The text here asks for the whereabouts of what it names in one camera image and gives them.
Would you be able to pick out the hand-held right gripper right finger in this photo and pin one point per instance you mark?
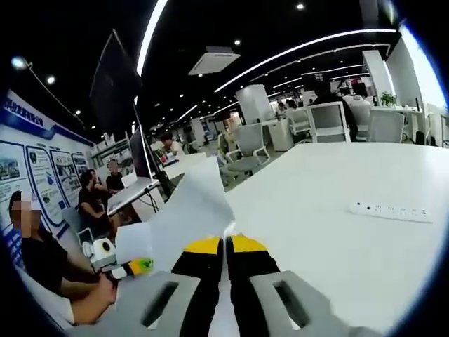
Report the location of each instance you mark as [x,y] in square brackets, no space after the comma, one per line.
[252,288]

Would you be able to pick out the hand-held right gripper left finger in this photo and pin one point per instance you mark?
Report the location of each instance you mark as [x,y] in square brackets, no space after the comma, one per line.
[196,288]

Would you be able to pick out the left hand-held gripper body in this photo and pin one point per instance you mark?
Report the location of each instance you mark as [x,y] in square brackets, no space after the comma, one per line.
[103,254]

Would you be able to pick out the white printing papers bundle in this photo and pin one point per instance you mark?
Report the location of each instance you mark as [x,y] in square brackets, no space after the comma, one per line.
[196,203]

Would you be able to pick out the person's left hand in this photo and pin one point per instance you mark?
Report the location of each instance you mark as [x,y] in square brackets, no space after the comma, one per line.
[105,289]

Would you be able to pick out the white side chair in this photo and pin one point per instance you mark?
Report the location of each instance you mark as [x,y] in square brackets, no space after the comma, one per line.
[77,228]

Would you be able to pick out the white standing desk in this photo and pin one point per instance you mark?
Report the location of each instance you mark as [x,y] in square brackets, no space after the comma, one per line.
[129,196]

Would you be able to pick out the white office chair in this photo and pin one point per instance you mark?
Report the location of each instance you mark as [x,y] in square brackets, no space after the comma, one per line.
[384,126]
[328,121]
[299,121]
[250,140]

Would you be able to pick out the white power strip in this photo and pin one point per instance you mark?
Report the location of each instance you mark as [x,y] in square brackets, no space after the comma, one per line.
[389,211]

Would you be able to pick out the large dark display screen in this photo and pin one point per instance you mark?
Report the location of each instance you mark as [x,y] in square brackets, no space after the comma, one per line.
[115,80]

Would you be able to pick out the ceiling air conditioner unit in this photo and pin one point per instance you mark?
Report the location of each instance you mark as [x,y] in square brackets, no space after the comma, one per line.
[214,60]

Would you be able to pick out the long ceiling light strip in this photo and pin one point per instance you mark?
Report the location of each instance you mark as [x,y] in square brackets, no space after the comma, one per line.
[150,35]

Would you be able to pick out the green potted plant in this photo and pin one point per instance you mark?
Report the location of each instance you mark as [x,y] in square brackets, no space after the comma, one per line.
[388,99]

